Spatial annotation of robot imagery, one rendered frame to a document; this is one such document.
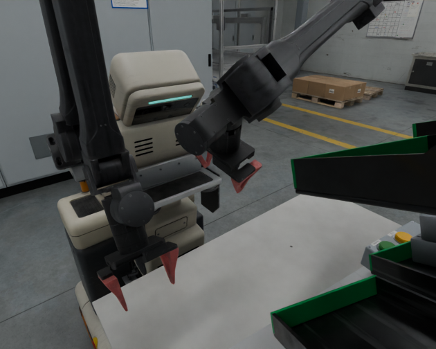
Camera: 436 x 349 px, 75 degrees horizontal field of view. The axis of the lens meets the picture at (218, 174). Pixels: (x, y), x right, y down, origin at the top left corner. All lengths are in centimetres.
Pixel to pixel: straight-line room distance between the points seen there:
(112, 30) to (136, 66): 243
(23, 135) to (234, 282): 263
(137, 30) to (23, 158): 164
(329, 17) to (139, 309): 71
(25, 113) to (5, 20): 73
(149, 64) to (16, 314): 170
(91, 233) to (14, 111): 203
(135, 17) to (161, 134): 252
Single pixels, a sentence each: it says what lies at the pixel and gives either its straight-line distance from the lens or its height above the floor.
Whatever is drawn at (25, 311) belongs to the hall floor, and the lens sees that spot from 210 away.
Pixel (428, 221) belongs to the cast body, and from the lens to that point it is 40.
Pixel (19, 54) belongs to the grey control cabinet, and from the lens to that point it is 300.
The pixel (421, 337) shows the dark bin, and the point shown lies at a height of 122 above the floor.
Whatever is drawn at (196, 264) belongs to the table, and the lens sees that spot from 83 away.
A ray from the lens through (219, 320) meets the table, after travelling 72.
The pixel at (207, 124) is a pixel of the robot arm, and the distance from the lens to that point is 40.
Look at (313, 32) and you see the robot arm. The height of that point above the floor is 144.
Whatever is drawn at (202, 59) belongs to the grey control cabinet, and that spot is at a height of 107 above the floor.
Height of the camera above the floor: 145
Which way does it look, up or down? 28 degrees down
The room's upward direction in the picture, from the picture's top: straight up
